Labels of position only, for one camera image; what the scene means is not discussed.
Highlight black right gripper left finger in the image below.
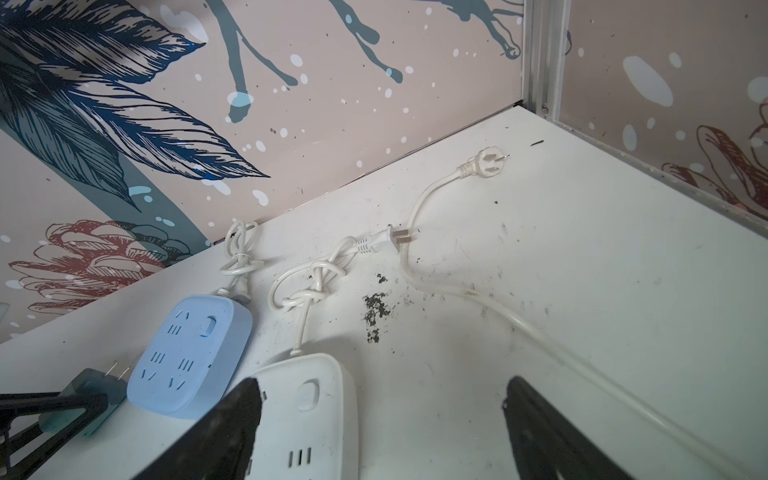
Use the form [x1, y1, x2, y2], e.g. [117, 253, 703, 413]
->
[136, 378, 262, 479]

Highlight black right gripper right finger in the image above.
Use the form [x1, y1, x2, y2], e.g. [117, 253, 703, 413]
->
[502, 376, 630, 480]

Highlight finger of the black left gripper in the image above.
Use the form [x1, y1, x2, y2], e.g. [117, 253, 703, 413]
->
[0, 391, 109, 480]

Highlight teal charger near blue socket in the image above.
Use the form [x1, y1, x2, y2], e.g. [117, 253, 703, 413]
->
[38, 361, 132, 439]

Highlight white square power socket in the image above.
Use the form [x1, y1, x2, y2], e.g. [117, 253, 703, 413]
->
[246, 353, 359, 479]

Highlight blue square power socket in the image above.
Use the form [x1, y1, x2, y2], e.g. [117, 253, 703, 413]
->
[127, 295, 254, 421]

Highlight white socket knotted cable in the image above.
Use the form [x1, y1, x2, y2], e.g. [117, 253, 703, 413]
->
[267, 224, 420, 356]

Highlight blue socket white cable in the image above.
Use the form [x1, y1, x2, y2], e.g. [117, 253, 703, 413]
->
[214, 219, 265, 300]

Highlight white power strip cable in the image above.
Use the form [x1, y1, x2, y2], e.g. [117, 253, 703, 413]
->
[398, 146, 751, 480]

